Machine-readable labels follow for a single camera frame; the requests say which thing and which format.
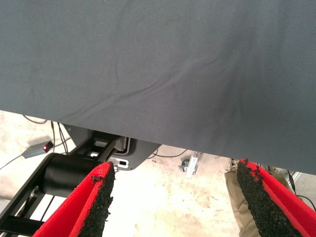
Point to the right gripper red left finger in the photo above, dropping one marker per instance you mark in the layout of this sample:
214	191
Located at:
81	209

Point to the aluminium leg with caster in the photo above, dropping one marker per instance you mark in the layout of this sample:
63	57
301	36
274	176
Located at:
191	165

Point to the black frame with cylinder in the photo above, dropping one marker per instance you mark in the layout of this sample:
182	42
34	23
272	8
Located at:
64	175

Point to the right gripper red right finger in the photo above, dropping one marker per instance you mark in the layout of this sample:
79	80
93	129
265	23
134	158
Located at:
276	209

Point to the dark grey base panel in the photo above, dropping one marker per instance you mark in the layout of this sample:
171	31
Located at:
143	150

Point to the grey box with red light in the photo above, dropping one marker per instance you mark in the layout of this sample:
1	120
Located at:
34	151

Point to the dark grey table cloth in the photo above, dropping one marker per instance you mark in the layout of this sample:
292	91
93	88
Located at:
148	61

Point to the person's khaki trouser leg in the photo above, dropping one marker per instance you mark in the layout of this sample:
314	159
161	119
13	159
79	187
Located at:
234	197

